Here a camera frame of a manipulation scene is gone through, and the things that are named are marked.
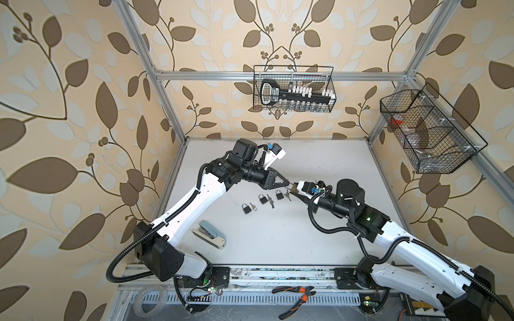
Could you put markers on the black white tool in basket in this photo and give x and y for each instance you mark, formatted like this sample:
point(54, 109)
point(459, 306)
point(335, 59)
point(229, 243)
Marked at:
point(271, 93)

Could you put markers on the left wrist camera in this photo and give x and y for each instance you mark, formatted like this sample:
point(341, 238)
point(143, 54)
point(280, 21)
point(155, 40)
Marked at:
point(273, 152)

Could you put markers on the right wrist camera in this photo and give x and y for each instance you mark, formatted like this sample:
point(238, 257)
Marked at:
point(310, 187)

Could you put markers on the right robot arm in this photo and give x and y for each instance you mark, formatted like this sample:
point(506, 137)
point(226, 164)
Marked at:
point(398, 260)

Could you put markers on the red cap item in basket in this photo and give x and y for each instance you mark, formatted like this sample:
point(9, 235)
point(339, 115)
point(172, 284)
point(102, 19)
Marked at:
point(396, 120)

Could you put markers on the black padlock with keys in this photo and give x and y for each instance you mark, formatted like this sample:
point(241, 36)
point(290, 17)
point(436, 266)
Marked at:
point(264, 199)

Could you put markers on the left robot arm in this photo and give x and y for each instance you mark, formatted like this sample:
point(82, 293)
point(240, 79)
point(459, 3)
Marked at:
point(155, 244)

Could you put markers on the right wire basket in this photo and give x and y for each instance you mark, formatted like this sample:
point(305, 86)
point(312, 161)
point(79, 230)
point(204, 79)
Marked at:
point(435, 136)

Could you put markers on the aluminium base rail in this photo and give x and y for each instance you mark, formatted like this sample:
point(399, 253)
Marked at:
point(253, 285)

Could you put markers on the wire basket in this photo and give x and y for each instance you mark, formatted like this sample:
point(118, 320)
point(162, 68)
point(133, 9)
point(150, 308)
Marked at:
point(435, 136)
point(316, 77)

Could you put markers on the brass padlock shackle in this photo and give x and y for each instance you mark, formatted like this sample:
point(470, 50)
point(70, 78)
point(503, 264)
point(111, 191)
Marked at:
point(292, 187)

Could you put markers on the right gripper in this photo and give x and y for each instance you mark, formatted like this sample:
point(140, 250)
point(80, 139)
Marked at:
point(307, 201)

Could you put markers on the back wire basket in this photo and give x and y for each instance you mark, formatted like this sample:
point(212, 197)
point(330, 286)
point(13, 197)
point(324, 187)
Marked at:
point(316, 77)

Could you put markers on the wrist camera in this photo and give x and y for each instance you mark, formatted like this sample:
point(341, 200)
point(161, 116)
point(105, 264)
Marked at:
point(310, 187)
point(273, 152)

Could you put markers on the black power board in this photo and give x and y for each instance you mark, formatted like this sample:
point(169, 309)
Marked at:
point(414, 307)

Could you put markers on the clear tape roll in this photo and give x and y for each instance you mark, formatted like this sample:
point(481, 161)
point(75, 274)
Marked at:
point(154, 295)

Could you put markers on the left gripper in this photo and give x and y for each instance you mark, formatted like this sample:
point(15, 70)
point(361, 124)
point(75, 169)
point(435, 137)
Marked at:
point(270, 177)

